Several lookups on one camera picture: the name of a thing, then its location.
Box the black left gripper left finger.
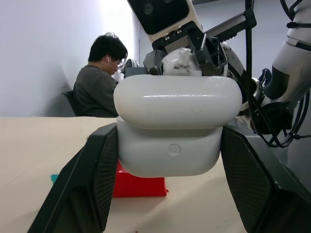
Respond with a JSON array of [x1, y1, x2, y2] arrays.
[[26, 122, 120, 233]]

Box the white object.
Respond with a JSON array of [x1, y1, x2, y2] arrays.
[[161, 47, 203, 77]]

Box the red tray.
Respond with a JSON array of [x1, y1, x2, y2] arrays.
[[112, 160, 169, 198]]

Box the seated person in grey sweater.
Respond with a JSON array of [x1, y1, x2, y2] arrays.
[[72, 33, 129, 118]]

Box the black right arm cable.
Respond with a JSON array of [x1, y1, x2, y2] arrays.
[[243, 0, 265, 136]]

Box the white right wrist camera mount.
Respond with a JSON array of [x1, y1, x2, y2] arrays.
[[126, 0, 204, 46]]

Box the white earbud case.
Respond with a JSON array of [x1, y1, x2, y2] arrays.
[[113, 74, 243, 179]]

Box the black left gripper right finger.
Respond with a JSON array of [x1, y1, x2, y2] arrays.
[[219, 126, 311, 233]]

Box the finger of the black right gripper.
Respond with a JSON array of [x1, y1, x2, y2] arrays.
[[143, 49, 169, 75], [193, 35, 226, 77]]

